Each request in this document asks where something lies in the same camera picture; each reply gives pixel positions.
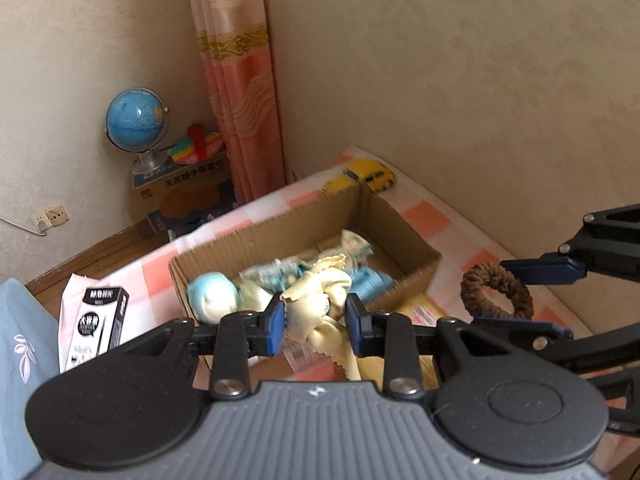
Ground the blue cream round toy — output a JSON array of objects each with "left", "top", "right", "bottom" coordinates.
[{"left": 186, "top": 272, "right": 239, "bottom": 325}]

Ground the blue floral sachet pouch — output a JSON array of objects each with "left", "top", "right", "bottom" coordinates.
[{"left": 240, "top": 258, "right": 308, "bottom": 292}]

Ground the yellow fabric scrunchie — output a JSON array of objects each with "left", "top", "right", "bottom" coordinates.
[{"left": 280, "top": 254, "right": 361, "bottom": 380}]

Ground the yellow floral fabric piece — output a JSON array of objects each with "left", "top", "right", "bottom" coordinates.
[{"left": 319, "top": 230, "right": 374, "bottom": 270}]

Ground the brown hair scrunchie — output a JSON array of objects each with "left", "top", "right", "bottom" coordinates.
[{"left": 460, "top": 262, "right": 534, "bottom": 321}]

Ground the gold tissue pack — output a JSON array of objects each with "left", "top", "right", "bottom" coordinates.
[{"left": 396, "top": 292, "right": 444, "bottom": 389}]

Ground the brown cardboard box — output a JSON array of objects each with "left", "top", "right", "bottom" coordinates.
[{"left": 169, "top": 186, "right": 440, "bottom": 314}]

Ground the checkered pink white tablecloth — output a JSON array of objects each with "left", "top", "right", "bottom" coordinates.
[{"left": 57, "top": 144, "right": 640, "bottom": 476}]

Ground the black white pen box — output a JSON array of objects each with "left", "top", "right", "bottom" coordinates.
[{"left": 58, "top": 287, "right": 129, "bottom": 373}]

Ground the brown printed carton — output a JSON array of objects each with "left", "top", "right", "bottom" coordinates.
[{"left": 132, "top": 152, "right": 235, "bottom": 234}]

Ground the yellow toy car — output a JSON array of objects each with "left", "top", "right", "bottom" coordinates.
[{"left": 322, "top": 158, "right": 396, "bottom": 194}]

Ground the colourful pop toy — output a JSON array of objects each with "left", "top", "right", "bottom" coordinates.
[{"left": 167, "top": 122, "right": 224, "bottom": 165}]

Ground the blue patterned cushion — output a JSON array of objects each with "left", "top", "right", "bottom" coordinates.
[{"left": 0, "top": 278, "right": 58, "bottom": 479}]

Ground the blue desk globe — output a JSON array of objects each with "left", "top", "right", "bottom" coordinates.
[{"left": 104, "top": 87, "right": 169, "bottom": 174}]

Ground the pink patterned curtain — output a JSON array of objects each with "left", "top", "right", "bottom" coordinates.
[{"left": 190, "top": 0, "right": 285, "bottom": 203}]

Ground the white wall socket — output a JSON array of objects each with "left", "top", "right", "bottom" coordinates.
[{"left": 29, "top": 204, "right": 70, "bottom": 235}]

